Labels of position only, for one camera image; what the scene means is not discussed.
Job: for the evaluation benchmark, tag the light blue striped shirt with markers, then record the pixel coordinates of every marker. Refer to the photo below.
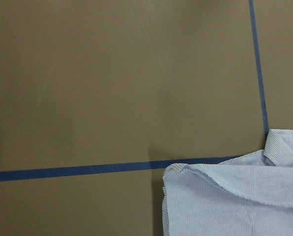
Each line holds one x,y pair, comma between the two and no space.
251,195

